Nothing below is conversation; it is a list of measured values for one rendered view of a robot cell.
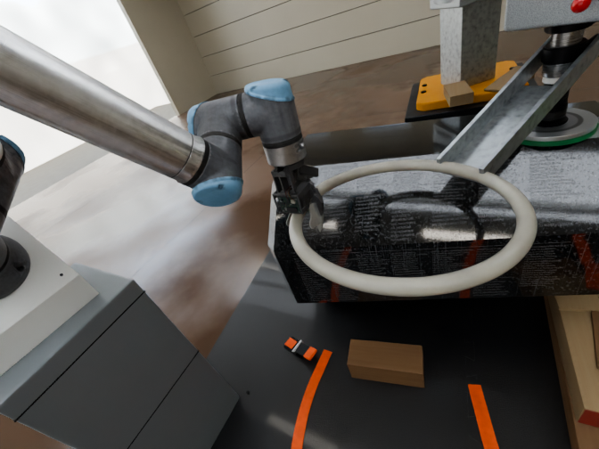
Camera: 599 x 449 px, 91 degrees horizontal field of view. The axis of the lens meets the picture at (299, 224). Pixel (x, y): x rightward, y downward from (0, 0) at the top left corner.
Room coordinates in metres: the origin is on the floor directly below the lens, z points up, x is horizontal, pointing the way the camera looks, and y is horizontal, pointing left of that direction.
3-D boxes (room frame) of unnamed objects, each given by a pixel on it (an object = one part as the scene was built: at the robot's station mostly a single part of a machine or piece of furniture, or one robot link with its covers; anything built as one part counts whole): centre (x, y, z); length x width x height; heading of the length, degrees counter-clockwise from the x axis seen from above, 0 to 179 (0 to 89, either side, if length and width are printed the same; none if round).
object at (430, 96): (1.58, -1.13, 0.76); 0.49 x 0.49 x 0.05; 57
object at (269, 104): (0.64, -0.03, 1.20); 0.10 x 0.09 x 0.12; 77
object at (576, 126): (0.75, -0.82, 0.87); 0.21 x 0.21 x 0.01
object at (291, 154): (0.64, -0.03, 1.12); 0.10 x 0.09 x 0.05; 51
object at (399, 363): (0.66, -0.14, 0.07); 0.30 x 0.12 x 0.12; 62
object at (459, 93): (1.39, -0.95, 0.81); 0.20 x 0.10 x 0.05; 155
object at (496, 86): (1.34, -1.18, 0.80); 0.20 x 0.10 x 0.05; 102
